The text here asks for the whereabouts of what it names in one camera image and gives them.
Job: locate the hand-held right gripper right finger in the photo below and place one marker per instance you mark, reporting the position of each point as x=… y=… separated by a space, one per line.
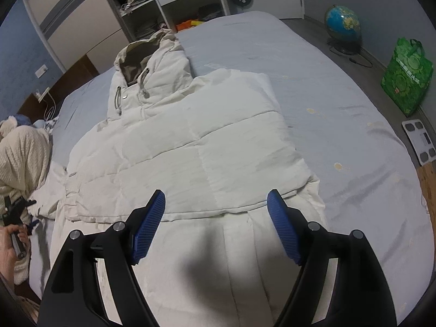
x=282 y=228

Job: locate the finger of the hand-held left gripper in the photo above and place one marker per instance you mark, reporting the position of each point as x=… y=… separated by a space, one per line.
x=30 y=203
x=31 y=226

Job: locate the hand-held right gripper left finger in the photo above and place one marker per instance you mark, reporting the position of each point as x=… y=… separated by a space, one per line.
x=150 y=226

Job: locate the white hooded puffer jacket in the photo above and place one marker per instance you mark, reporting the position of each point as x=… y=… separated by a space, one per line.
x=204 y=143

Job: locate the person's left hand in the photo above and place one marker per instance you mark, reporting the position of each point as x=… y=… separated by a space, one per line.
x=8 y=248

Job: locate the cream knitted blanket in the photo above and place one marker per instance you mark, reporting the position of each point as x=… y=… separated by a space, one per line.
x=20 y=156

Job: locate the bed with light blue sheet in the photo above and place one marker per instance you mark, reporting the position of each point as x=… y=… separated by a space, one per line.
x=340 y=109

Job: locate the brown wooden headboard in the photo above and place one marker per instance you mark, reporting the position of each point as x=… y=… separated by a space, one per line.
x=78 y=68

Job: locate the wooden board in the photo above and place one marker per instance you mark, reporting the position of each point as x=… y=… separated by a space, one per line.
x=428 y=190

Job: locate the white bathroom scale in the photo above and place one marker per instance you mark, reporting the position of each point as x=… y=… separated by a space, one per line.
x=419 y=136

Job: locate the white wardrobe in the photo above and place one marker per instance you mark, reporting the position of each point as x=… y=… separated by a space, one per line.
x=68 y=13

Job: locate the green shopping bag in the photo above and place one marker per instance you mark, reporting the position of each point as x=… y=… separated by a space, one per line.
x=405 y=75

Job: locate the orange toy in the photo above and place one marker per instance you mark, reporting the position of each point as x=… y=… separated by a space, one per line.
x=187 y=25

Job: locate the blue desk globe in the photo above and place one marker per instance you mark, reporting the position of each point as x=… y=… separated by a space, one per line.
x=342 y=22

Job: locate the white wall socket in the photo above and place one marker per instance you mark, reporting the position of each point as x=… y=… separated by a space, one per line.
x=42 y=94
x=41 y=71

